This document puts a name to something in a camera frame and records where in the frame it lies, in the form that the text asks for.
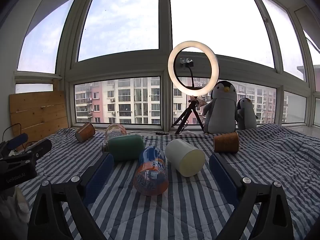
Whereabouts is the brown cup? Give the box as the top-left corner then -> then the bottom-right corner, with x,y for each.
75,122 -> 96,143
213,132 -> 240,154

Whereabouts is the wooden board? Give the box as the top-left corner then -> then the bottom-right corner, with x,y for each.
9,91 -> 69,151

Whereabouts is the black tripod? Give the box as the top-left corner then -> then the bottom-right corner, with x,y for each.
172,96 -> 205,135

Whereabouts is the ring light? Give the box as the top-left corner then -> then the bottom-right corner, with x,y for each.
167,41 -> 220,98

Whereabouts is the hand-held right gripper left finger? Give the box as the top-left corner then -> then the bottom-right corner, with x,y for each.
27,152 -> 115,240

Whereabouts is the orange and blue printed cup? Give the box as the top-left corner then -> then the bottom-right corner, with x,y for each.
133,145 -> 169,196

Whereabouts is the clear glass cup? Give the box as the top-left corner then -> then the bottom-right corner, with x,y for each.
105,123 -> 127,141

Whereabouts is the black gooseneck phone holder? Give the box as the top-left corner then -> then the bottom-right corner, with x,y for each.
179,57 -> 196,97

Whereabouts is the green cup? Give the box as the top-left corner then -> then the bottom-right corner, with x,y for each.
101,134 -> 146,162

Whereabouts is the black cable with inline switch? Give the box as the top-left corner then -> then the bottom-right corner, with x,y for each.
126,129 -> 170,136

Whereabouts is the white cup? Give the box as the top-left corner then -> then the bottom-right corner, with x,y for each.
165,139 -> 206,178

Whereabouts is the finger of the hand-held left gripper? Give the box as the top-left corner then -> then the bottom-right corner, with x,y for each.
19,139 -> 53,161
5,133 -> 29,153

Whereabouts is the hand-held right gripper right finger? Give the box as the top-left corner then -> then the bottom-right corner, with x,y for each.
209,153 -> 294,240

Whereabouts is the blue white striped blanket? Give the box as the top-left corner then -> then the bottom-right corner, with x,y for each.
15,123 -> 320,240

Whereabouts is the large penguin plush toy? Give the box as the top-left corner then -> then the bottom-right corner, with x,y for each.
202,80 -> 239,134

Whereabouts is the person's left hand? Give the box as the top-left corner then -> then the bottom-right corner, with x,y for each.
0,187 -> 30,228

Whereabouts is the small penguin plush toy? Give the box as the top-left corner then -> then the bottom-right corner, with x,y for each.
236,97 -> 259,131

